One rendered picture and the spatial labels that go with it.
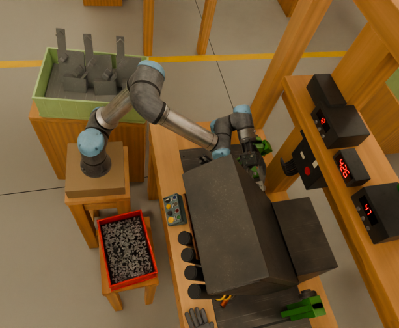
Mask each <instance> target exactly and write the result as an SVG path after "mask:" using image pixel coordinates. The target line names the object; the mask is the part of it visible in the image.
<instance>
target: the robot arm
mask: <svg viewBox="0 0 399 328"><path fill-rule="evenodd" d="M164 80H165V71H164V69H163V67H162V66H161V65H160V64H158V63H157V62H155V61H149V60H143V61H141V62H140V63H139V64H138V65H137V69H136V71H135V73H134V74H133V75H132V76H131V77H130V78H129V79H128V80H127V82H126V87H125V88H124V89H123V90H122V91H121V92H120V93H119V94H118V95H117V96H116V97H115V98H114V99H113V100H112V101H111V102H110V103H109V104H107V105H106V106H105V107H104V106H102V107H96V108H95V109H93V111H92V113H91V114H90V118H89V121H88V122H87V125H86V128H85V130H84V131H82V132H81V133H80V134H79V136H78V138H77V146H78V149H79V151H80V154H81V161H80V167H81V170H82V172H83V174H85V175H86V176H88V177H91V178H99V177H102V176H105V175H106V174H107V173H108V172H109V171H110V169H111V158H110V157H109V155H108V154H107V153H106V150H105V148H106V145H107V142H108V140H109V136H110V134H111V132H112V130H114V129H115V128H116V127H117V126H118V122H119V120H120V119H121V118H122V117H123V116H124V115H126V114H127V113H128V112H129V111H131V110H132V109H133V108H134V109H135V110H136V111H137V113H138V114H140V115H141V116H142V117H143V118H144V119H145V120H147V121H148V122H150V123H152V124H153V125H156V124H159V125H161V126H163V127H165V128H167V129H168V130H171V131H173V132H175V133H176V134H178V135H180V136H182V137H184V138H186V139H187V140H189V141H191V142H193V143H195V144H197V145H199V146H201V147H203V148H205V149H207V150H209V151H210V152H212V158H213V159H217V158H219V157H222V156H224V157H225V156H227V155H229V154H230V144H231V135H232V131H236V130H237V132H238V139H239V141H240V145H241V149H242V152H243V154H240V155H239V157H240V163H242V164H241V166H242V167H243V168H244V169H245V170H246V171H247V173H248V174H249V175H250V177H251V178H252V179H253V180H254V178H253V174H254V172H253V171H252V170H251V169H250V168H252V167H254V166H257V167H258V168H257V173H258V175H259V178H260V181H263V184H264V183H265V178H266V164H265V162H264V158H263V157H262V155H261V154H260V152H259V151H258V148H257V147H256V145H255V144H253V143H255V142H256V134H255V132H256V130H255V128H254V124H253V118H252V114H251V110H250V107H249V106H248V105H245V104H243V105H237V106H235V107H234V108H233V113H232V114H231V115H227V116H224V117H221V118H218V119H216V120H213V121H212V122H211V123H210V127H211V131H209V130H207V129H205V128H203V127H202V126H200V125H198V124H196V123H195V122H193V121H191V120H190V119H188V118H186V117H184V116H182V115H181V114H179V113H177V112H176V111H173V110H172V109H170V108H168V107H167V104H166V103H165V102H163V101H161V99H160V94H161V90H162V86H163V82H164ZM249 167H250V168H249Z"/></svg>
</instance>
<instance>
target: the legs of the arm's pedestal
mask: <svg viewBox="0 0 399 328"><path fill-rule="evenodd" d="M68 207H69V209H70V211H71V212H72V215H73V216H74V219H75V220H76V223H77V225H78V227H79V229H80V231H81V233H82V235H83V237H84V239H85V241H86V242H87V245H88V246H89V248H90V249H91V248H98V247H99V240H98V230H96V229H95V226H94V217H99V210H101V209H109V208H117V210H118V214H119V215H120V214H123V213H128V212H131V203H130V200H128V201H119V202H103V203H94V204H78V205H69V206H68Z"/></svg>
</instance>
